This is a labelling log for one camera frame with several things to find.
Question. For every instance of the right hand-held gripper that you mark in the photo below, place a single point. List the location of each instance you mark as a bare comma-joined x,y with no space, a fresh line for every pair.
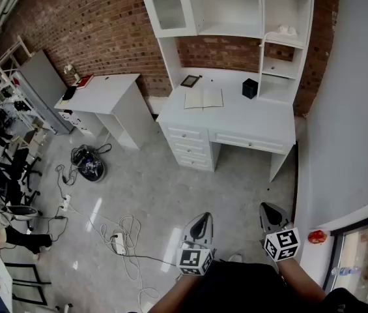
281,243

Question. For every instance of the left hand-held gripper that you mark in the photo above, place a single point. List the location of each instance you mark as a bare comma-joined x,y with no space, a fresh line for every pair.
195,259

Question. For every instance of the cream paged notebook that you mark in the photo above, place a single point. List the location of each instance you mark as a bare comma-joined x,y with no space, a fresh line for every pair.
203,99

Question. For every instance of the person's right forearm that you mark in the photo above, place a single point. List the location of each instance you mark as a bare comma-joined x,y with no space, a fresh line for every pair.
301,279

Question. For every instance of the person's left forearm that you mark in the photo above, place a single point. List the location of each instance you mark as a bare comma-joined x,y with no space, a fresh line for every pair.
177,292

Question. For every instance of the red round object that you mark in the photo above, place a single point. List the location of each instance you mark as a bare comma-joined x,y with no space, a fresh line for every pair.
317,236

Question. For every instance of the person's black clothing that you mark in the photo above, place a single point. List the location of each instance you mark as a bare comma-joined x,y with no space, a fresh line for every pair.
235,289

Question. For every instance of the large white power strip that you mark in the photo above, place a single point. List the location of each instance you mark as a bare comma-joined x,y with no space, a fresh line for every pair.
118,244

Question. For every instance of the clear water bottle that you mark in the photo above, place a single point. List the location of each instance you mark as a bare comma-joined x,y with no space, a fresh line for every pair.
345,271

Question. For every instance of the white desk with hutch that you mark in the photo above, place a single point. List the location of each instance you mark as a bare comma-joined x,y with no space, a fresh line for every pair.
235,119

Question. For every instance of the black square pen holder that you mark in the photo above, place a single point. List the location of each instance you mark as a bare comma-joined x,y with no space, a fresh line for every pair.
249,89

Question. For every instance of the small white power strip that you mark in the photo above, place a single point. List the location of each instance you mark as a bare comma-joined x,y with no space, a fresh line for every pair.
65,202

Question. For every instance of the black and white marker pen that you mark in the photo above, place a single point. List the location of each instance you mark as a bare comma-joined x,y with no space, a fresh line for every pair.
206,78

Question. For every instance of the small white desk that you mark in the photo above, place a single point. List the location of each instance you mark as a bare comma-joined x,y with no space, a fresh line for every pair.
102,93

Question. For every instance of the red book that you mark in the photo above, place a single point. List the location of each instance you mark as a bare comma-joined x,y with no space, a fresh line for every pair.
84,81

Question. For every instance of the small wooden stool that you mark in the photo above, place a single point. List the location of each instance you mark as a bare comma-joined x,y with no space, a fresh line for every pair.
35,139

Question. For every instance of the black pouch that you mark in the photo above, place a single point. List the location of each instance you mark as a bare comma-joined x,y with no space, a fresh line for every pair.
69,93

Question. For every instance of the white figurine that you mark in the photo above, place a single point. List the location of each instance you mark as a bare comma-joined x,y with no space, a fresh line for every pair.
284,29

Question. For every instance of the black office chair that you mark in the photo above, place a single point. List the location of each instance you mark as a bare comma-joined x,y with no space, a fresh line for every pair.
21,161
11,187

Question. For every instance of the small potted plant decoration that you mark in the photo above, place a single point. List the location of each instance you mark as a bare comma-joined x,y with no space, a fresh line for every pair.
70,70

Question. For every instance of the grey cabinet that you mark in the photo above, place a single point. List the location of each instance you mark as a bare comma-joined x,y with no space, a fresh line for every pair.
42,86

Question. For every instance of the white metal rack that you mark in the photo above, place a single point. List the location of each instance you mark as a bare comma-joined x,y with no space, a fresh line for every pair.
8,77

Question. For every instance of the black window frame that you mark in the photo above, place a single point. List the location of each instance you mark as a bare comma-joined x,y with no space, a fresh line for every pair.
335,249

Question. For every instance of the dark picture frame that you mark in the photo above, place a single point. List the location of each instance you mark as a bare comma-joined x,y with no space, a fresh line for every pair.
189,81

